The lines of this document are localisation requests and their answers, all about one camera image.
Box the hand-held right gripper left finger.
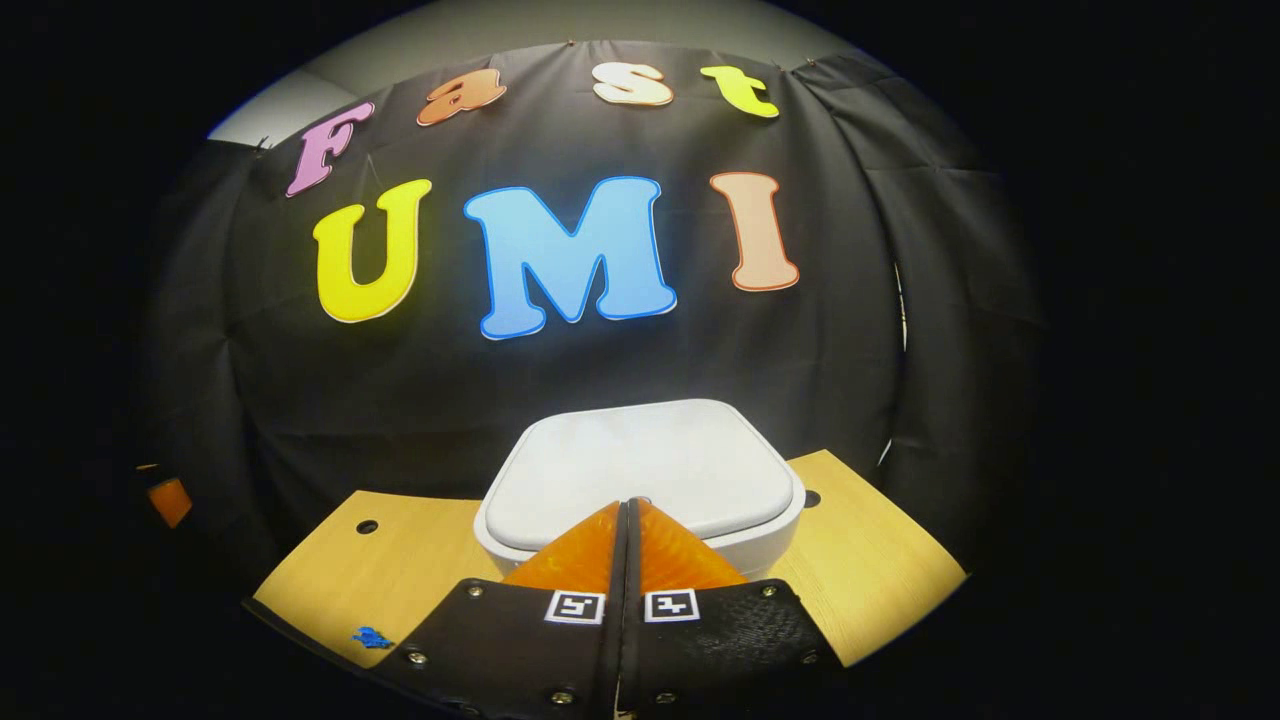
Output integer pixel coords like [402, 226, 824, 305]
[385, 498, 630, 720]

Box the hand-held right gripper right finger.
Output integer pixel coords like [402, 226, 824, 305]
[627, 498, 852, 720]

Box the white desktop garbage bin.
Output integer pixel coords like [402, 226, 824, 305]
[473, 398, 807, 581]

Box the wooden desktop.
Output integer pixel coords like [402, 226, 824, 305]
[245, 448, 969, 720]

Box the black backdrop cloth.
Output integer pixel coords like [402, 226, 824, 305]
[140, 40, 1051, 591]

